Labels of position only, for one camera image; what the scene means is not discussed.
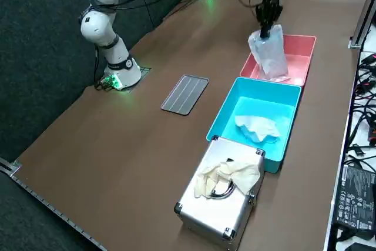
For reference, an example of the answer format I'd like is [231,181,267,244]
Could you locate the aluminium profile post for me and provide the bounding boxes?
[348,0,376,49]

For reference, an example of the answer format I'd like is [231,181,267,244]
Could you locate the new mask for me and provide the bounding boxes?
[247,24,289,82]

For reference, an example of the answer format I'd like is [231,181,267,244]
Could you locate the pink plastic box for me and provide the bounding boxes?
[239,34,317,88]

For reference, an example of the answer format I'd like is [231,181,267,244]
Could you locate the blue plastic box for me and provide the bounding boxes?
[205,76,303,174]

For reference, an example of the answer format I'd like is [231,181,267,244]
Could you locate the black labelled power adapter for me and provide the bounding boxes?
[334,161,376,233]

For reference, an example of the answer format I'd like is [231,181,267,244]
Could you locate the aluminium edge rail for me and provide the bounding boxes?
[0,156,108,251]

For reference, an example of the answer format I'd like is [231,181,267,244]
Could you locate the cream rubber gloves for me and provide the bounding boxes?
[193,158,263,199]

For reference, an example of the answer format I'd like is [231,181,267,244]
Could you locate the grey ridged tray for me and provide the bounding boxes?
[160,74,210,116]

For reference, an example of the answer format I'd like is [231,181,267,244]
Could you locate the aluminium case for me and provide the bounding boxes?
[173,135,266,248]

